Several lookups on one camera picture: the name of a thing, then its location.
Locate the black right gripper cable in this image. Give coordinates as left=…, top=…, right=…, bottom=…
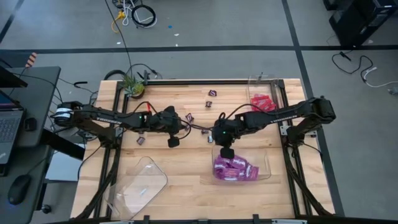
left=219, top=104, right=249, bottom=121

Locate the coiled black cable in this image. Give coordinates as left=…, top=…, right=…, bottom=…
left=130, top=4, right=157, bottom=29

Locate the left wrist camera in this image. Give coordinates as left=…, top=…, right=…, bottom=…
left=167, top=135, right=181, bottom=149

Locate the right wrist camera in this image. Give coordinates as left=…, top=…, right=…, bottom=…
left=220, top=147, right=235, bottom=159

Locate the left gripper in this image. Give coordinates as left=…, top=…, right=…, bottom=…
left=154, top=105, right=200, bottom=135

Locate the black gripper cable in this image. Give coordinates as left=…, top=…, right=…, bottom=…
left=178, top=128, right=192, bottom=141
left=219, top=104, right=249, bottom=121

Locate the black computer mouse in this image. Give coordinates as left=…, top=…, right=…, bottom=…
left=7, top=174, right=32, bottom=206

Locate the yellow plug cable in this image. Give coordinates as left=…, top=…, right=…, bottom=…
left=111, top=9, right=127, bottom=34

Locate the dark grey desk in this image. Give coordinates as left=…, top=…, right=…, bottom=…
left=0, top=65, right=62, bottom=224

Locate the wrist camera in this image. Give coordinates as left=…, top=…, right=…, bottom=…
left=167, top=135, right=181, bottom=149
left=220, top=147, right=235, bottom=159

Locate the black cable bundle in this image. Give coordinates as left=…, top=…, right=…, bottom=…
left=103, top=63, right=163, bottom=81

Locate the black flat panel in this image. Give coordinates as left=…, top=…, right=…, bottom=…
left=0, top=65, right=29, bottom=89

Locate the black table frame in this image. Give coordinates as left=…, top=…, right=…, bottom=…
left=74, top=78, right=335, bottom=224

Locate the purple Skittles candy pack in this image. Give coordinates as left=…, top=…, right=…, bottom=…
left=229, top=164, right=246, bottom=175
left=231, top=155, right=249, bottom=169
left=244, top=164, right=260, bottom=181
left=214, top=169, right=246, bottom=182
left=214, top=155, right=233, bottom=172

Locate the white floor cable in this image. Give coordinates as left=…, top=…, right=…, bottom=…
left=363, top=66, right=398, bottom=89
left=121, top=0, right=137, bottom=27

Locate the potted green plant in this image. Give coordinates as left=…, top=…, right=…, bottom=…
left=123, top=74, right=146, bottom=100

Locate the open black laptop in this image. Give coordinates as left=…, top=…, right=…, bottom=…
left=0, top=90, right=25, bottom=156

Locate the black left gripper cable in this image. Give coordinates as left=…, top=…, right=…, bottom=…
left=178, top=128, right=192, bottom=141

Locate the black looped floor cable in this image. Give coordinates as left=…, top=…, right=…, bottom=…
left=331, top=51, right=374, bottom=82

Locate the black equipment cabinet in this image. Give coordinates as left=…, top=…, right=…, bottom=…
left=323, top=0, right=398, bottom=47

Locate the small black device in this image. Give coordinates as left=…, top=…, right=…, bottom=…
left=24, top=117, right=37, bottom=131

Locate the long black floor cable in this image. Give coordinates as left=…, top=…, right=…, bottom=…
left=104, top=0, right=134, bottom=78

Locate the orange black striped marker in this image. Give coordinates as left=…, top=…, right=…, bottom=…
left=24, top=52, right=38, bottom=68

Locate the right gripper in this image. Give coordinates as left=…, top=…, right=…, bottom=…
left=200, top=119, right=242, bottom=147

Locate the clear plastic bin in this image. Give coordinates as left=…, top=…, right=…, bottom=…
left=247, top=73, right=280, bottom=113
left=211, top=144, right=272, bottom=185
left=104, top=155, right=169, bottom=222

